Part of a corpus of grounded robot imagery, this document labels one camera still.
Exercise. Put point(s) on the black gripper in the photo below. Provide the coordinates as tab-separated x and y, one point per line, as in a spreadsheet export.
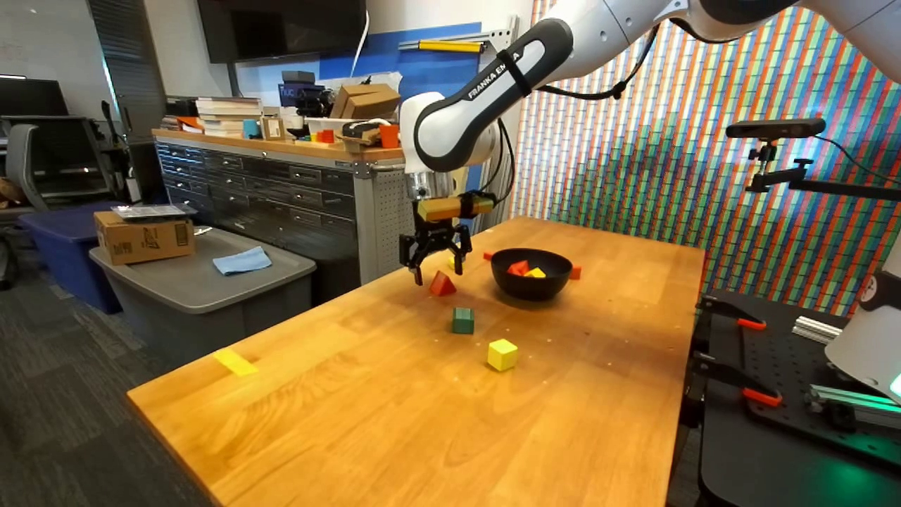
440	233

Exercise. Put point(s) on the red triangular toy block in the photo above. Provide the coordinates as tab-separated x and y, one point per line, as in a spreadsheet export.
444	287

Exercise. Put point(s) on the green cube toy block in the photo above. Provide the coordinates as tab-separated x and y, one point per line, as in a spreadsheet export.
464	322

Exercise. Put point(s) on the red cube toy block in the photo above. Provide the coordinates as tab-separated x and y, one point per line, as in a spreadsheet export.
519	268

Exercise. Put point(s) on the yellow cube toy block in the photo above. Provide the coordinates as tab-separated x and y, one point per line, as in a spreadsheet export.
502	356

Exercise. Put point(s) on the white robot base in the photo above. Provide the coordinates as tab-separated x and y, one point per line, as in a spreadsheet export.
873	349

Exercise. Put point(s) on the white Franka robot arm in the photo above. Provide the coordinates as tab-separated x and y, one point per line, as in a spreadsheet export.
451	130

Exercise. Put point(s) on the small red toy block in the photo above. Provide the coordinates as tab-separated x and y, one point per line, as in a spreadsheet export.
489	256

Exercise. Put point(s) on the black bowl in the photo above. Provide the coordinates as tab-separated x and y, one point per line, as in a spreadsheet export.
552	287

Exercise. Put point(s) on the red hexagonal toy block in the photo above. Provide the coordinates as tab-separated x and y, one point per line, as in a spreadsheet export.
575	271

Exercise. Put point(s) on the small orange item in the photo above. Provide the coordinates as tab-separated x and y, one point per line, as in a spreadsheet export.
391	136

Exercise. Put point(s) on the open cardboard box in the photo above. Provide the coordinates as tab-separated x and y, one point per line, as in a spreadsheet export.
367	102

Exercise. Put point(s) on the grey drawer cabinet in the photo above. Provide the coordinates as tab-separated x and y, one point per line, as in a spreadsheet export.
282	187

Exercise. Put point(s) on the blue board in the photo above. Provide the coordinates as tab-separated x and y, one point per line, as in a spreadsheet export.
423	67

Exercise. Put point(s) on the blue cloth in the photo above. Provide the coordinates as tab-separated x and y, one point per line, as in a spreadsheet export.
243	261

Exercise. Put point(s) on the yellow level tool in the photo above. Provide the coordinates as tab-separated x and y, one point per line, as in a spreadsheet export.
447	47

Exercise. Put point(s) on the dark blue equipment pile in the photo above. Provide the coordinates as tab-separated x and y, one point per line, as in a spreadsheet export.
303	95

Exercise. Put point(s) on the colourful patterned backdrop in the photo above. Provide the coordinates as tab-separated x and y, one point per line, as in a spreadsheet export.
658	187

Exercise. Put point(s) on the yellow tape strip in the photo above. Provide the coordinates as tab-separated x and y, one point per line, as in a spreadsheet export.
234	363

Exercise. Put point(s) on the grey plastic tote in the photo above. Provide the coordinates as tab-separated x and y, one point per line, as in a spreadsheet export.
199	297

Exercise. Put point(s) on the stack of books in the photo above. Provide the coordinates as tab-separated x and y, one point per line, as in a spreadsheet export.
226	113

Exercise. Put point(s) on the flat grey tray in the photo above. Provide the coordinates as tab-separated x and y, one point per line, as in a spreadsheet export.
150	213

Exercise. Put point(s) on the printed cardboard box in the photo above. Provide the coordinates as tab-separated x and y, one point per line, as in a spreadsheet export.
146	242

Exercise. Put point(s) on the blue storage bin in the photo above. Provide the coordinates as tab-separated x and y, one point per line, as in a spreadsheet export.
65	249

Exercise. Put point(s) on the silver aluminium bar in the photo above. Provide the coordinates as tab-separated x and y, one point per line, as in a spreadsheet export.
819	328

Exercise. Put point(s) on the dark desk monitor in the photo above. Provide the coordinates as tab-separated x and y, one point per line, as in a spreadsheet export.
32	98

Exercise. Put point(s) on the gold wrist camera bar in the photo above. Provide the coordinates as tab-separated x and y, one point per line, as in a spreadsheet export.
451	206

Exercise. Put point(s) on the white metal rail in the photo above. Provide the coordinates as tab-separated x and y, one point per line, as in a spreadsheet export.
498	29

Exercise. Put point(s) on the black wall monitor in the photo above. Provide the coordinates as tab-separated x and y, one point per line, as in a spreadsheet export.
282	29

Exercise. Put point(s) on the black exterior camera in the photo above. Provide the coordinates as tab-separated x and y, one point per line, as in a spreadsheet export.
778	128

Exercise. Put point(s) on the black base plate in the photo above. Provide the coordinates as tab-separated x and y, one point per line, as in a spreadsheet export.
771	460

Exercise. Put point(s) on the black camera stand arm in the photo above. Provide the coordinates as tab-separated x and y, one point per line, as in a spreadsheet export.
845	191

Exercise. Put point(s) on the green lit metal rail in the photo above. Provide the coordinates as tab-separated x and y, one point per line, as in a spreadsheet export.
855	398

